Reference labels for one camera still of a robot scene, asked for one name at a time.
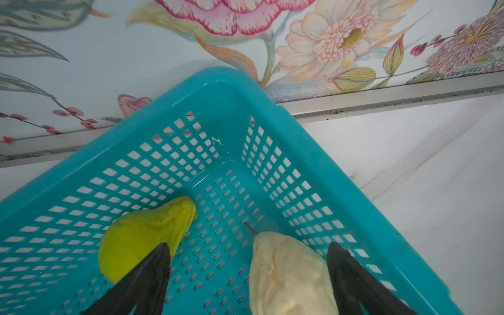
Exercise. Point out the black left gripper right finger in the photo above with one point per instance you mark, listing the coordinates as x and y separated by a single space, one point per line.
355 290

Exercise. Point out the green pear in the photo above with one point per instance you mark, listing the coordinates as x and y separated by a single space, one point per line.
133 236

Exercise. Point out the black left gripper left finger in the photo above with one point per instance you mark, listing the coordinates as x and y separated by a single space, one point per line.
142 290

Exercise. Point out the teal plastic basket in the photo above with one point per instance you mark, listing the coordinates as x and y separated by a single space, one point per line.
218 139

